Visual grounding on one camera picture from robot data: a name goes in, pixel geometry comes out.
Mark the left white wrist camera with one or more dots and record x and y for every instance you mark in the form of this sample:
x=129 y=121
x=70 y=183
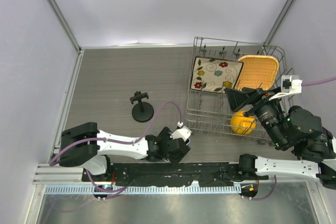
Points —
x=181 y=132

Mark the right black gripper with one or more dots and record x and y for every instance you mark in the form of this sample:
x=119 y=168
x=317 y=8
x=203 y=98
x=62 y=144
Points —
x=235 y=97

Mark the white slotted cable duct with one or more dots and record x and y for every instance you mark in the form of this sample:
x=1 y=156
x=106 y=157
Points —
x=192 y=189

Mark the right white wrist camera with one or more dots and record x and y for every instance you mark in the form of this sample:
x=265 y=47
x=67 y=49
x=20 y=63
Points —
x=290 y=85

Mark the left aluminium frame post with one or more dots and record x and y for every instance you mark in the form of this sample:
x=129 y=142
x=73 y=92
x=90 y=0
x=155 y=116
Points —
x=64 y=24

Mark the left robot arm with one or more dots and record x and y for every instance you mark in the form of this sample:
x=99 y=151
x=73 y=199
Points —
x=88 y=147

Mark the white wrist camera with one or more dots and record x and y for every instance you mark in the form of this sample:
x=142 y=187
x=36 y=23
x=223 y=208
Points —
x=181 y=132
x=290 y=85

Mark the grey wire dish rack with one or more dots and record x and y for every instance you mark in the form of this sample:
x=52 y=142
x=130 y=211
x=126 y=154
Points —
x=210 y=112

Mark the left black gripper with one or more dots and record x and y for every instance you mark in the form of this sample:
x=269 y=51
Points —
x=165 y=134

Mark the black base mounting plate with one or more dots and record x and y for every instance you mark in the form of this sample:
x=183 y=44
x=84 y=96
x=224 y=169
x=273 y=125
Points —
x=210 y=174

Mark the black phone stand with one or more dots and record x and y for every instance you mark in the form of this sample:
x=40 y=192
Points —
x=142 y=111

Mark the orange woven basket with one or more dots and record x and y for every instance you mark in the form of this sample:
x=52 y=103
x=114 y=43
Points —
x=258 y=71

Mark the floral square plate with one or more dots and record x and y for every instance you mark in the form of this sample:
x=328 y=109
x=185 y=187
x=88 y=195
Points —
x=213 y=75

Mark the blue-cased smartphone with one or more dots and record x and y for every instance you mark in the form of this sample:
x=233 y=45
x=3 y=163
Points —
x=187 y=142

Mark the yellow bowl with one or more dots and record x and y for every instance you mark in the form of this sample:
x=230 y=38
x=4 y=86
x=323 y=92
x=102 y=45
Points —
x=241 y=124

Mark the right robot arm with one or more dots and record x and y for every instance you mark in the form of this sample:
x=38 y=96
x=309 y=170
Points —
x=298 y=130

